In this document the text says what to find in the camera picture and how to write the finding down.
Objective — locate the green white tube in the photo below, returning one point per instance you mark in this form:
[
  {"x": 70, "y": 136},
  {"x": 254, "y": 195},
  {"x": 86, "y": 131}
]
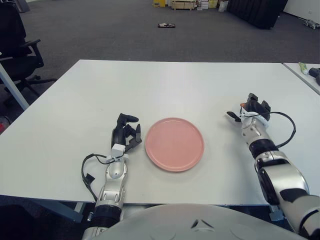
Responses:
[{"x": 303, "y": 67}]

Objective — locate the red yellow apple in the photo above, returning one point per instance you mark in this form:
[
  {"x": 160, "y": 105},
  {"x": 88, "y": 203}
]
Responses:
[{"x": 242, "y": 104}]

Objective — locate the white desk leg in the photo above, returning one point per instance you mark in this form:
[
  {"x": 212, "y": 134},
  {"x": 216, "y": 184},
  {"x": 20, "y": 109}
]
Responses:
[{"x": 13, "y": 87}]

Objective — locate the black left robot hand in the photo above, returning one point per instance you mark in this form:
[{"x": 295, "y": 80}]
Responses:
[{"x": 117, "y": 135}]

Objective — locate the black office chair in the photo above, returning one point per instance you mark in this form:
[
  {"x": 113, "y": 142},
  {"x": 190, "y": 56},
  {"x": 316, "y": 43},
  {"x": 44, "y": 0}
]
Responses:
[{"x": 15, "y": 57}]

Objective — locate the yellow box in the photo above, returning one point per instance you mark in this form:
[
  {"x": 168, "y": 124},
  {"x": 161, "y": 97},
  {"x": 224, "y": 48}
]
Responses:
[{"x": 159, "y": 3}]

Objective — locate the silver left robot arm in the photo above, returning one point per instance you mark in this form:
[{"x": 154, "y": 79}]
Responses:
[{"x": 113, "y": 172}]

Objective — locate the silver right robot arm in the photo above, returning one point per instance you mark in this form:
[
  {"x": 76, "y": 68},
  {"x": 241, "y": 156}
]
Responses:
[{"x": 282, "y": 175}]

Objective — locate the flat black floor item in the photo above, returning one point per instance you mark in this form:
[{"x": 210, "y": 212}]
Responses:
[{"x": 166, "y": 25}]

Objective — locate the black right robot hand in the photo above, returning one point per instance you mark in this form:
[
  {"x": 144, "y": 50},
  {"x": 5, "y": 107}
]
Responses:
[{"x": 257, "y": 107}]

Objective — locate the black handheld controller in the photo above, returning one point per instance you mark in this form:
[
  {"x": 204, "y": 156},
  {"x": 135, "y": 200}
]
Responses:
[{"x": 314, "y": 72}]

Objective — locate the grey quadruped robot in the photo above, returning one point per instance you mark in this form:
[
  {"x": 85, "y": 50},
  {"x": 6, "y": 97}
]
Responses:
[{"x": 311, "y": 23}]

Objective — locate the white plastic bag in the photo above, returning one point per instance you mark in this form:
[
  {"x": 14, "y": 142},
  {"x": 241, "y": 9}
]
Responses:
[{"x": 223, "y": 7}]

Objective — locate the black partition screen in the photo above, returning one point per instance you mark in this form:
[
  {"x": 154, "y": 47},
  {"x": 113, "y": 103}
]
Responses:
[{"x": 257, "y": 12}]

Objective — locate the red grey floor item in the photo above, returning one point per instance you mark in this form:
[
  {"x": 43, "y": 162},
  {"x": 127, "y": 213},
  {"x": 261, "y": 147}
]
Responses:
[{"x": 3, "y": 125}]

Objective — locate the grey robot torso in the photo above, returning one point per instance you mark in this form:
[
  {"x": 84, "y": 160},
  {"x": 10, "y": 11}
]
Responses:
[{"x": 200, "y": 222}]

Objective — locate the wooden crate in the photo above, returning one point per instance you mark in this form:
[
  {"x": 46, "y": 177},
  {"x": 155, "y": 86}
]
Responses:
[{"x": 183, "y": 5}]

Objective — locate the pink round plate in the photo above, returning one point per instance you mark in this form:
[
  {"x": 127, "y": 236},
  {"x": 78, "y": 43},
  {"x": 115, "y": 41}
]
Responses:
[{"x": 175, "y": 145}]

